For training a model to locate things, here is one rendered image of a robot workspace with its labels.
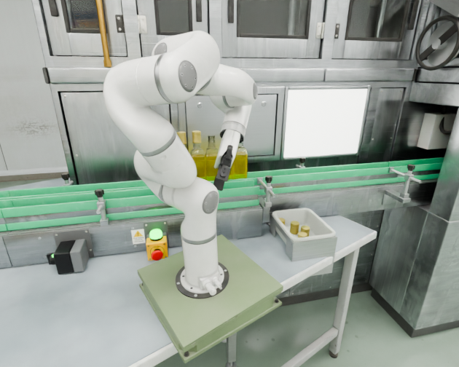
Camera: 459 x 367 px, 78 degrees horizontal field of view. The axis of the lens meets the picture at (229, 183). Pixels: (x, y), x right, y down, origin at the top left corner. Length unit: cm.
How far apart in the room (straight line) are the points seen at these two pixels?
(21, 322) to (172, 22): 111
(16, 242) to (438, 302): 191
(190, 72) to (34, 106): 406
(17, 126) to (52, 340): 393
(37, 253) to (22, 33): 359
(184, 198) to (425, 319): 156
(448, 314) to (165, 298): 160
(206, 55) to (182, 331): 61
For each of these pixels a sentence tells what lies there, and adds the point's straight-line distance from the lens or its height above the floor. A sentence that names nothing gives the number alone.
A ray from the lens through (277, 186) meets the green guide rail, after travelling 124.
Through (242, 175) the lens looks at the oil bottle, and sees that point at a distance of 118.
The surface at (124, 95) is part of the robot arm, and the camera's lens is 57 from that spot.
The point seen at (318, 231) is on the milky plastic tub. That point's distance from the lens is 118.
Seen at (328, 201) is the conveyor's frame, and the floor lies 83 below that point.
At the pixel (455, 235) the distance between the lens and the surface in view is 170.
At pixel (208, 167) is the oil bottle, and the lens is 114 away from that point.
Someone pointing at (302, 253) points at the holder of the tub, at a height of 78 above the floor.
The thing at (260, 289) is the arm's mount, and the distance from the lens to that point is 84.
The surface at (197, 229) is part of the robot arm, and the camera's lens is 71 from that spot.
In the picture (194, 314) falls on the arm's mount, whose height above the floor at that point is 81.
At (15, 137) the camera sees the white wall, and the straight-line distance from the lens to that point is 470.
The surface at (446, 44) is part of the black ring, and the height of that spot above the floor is 149.
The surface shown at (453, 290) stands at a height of 33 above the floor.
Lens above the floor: 137
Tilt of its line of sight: 21 degrees down
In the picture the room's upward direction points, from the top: straight up
